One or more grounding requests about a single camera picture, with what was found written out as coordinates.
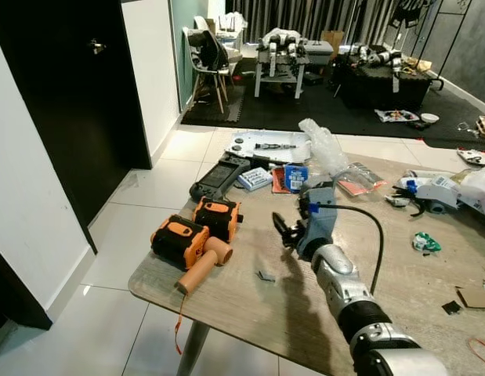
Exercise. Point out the brown cardboard piece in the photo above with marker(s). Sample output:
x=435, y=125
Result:
x=477, y=298

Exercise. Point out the black door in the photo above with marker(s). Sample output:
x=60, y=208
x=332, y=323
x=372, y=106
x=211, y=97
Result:
x=62, y=110

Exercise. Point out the white blue small box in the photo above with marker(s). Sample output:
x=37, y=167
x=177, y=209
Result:
x=255, y=178

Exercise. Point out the crumpled clear plastic bag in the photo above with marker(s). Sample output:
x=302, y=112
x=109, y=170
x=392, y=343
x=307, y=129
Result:
x=324, y=147

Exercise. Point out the white chair with clothes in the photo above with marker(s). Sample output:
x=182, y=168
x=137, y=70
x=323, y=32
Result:
x=207, y=59

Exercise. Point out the small black square scrap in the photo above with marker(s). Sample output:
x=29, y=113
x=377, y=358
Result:
x=451, y=308

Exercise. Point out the green crumpled wrapper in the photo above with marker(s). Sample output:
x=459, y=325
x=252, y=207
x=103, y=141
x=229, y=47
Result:
x=426, y=243

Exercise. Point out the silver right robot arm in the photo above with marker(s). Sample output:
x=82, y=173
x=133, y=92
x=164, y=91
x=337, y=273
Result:
x=345, y=288

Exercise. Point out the white plastic bag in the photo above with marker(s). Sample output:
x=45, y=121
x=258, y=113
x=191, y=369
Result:
x=479, y=189

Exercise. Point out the white small bowl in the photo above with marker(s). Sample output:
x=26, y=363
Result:
x=429, y=118

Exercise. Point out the grey metal table leg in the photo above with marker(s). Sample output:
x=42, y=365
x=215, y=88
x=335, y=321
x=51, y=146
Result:
x=193, y=348

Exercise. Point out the orange rubber band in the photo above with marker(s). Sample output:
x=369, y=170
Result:
x=479, y=341

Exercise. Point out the grey striped curtain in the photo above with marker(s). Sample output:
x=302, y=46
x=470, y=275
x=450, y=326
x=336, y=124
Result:
x=344, y=17

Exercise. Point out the orange black tool case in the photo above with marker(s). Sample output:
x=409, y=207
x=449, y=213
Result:
x=179, y=241
x=218, y=218

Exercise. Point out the grey plastic box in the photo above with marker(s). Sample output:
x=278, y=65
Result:
x=319, y=52

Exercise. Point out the clear bag with red card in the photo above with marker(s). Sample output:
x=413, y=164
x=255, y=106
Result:
x=358, y=182

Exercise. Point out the black storage box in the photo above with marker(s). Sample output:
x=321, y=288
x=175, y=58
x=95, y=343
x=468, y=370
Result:
x=383, y=88

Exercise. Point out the blue small packet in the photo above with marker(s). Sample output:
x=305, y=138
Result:
x=296, y=177

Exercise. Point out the white black robot parts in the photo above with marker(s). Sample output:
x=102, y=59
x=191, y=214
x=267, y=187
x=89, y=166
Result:
x=281, y=43

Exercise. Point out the white small table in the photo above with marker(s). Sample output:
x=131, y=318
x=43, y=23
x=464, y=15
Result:
x=280, y=69

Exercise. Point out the brown cardboard box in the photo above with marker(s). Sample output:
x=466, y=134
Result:
x=334, y=41

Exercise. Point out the black floor mat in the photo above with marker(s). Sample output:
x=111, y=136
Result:
x=305, y=113

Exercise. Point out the black handheld controller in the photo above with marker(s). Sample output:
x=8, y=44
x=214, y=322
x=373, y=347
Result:
x=217, y=177

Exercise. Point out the white flat tray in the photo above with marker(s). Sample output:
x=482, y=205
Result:
x=250, y=145

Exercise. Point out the white dish with scraps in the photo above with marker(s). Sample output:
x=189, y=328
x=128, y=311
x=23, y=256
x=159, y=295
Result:
x=477, y=157

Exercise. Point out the orange flat packet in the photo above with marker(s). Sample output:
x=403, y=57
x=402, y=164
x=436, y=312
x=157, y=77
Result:
x=278, y=182

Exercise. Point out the printed wrapper on floor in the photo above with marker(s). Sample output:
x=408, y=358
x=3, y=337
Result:
x=396, y=116

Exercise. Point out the white spare gripper black jaws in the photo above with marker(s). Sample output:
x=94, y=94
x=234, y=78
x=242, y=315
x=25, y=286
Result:
x=438, y=193

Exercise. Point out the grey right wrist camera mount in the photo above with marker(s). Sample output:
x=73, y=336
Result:
x=322, y=219

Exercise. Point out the small grey scrap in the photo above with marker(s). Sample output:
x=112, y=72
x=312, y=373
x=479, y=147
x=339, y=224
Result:
x=266, y=275

